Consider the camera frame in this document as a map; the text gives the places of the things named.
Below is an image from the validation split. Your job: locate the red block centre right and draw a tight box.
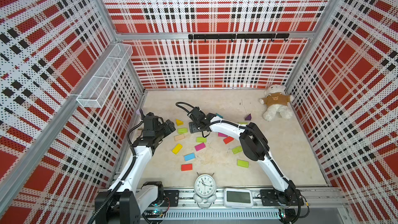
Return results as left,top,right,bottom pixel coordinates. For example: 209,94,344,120
223,136,234,144

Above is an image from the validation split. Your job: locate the natural wood rectangular block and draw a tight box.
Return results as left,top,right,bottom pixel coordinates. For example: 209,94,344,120
174,134,185,141

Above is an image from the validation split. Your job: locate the blue rectangular block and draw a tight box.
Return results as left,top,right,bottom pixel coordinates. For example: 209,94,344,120
184,153,195,161

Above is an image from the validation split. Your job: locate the white wire mesh basket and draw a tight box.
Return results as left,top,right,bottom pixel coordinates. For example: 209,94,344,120
77,44,133,108

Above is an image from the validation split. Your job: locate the white twin-bell alarm clock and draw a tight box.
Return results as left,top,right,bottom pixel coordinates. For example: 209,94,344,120
193,174,217,209

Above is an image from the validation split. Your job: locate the magenta rectangular block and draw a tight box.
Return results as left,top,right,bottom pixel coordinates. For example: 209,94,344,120
194,143,206,151

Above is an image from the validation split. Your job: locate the yellow triangle block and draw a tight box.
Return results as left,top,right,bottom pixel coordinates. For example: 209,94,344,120
176,119,184,126

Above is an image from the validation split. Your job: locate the black wall hook rail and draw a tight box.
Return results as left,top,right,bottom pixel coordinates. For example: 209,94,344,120
188,33,290,41

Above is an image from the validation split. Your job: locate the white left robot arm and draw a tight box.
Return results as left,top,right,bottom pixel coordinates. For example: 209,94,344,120
88,110,176,224

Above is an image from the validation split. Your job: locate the white digital clock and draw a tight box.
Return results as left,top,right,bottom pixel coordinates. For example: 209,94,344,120
223,188,254,208

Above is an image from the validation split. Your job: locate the white teddy bear brown shirt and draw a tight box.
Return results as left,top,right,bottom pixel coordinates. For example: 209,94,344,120
259,85,295,121

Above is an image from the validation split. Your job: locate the magenta block under arm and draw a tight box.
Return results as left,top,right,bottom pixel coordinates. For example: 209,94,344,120
218,132,228,138

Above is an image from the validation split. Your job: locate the red block front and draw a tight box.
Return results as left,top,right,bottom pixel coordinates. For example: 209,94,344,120
181,164,193,172

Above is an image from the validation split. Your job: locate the yellow rectangular block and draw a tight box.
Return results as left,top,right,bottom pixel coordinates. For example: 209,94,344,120
172,144,183,155

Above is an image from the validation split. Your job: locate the purple triangle block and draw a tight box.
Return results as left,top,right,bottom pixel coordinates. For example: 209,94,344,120
245,114,252,121

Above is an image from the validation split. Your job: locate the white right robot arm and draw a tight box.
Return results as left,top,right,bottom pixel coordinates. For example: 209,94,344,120
176,102,303,206

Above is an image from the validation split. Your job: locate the red block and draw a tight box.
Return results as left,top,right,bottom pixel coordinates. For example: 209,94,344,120
223,136,234,144
181,164,193,172

